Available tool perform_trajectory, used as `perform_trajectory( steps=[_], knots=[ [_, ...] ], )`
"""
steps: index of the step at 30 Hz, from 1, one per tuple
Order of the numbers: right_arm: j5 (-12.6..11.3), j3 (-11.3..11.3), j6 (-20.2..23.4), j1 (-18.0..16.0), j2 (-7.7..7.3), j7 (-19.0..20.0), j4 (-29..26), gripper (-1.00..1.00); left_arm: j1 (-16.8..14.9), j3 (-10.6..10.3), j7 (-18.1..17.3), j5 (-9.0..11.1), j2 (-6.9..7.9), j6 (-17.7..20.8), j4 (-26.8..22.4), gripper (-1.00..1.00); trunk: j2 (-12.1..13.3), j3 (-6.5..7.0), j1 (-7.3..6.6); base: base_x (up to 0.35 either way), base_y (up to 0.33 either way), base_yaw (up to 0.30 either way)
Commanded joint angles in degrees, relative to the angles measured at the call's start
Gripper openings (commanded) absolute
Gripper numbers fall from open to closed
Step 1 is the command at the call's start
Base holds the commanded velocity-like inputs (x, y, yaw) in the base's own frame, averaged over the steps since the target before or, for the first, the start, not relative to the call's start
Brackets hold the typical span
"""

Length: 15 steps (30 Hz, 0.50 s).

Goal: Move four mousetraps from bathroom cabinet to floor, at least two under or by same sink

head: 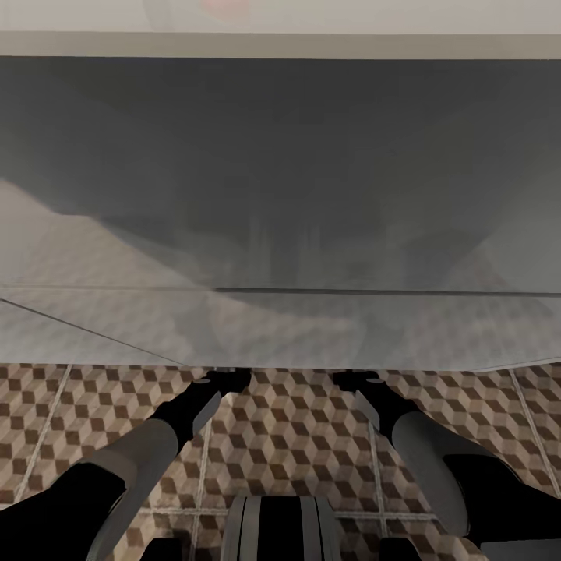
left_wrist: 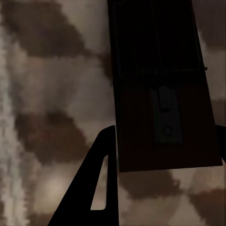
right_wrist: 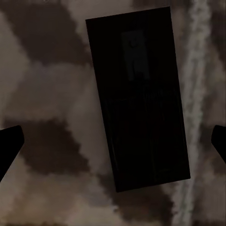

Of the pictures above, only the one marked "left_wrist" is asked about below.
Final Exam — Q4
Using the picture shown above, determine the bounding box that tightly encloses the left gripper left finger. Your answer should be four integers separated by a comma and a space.
48, 125, 119, 226

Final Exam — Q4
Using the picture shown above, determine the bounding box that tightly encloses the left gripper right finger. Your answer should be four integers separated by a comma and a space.
216, 125, 226, 163

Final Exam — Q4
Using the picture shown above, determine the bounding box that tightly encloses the mousetrap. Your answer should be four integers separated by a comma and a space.
107, 0, 223, 172

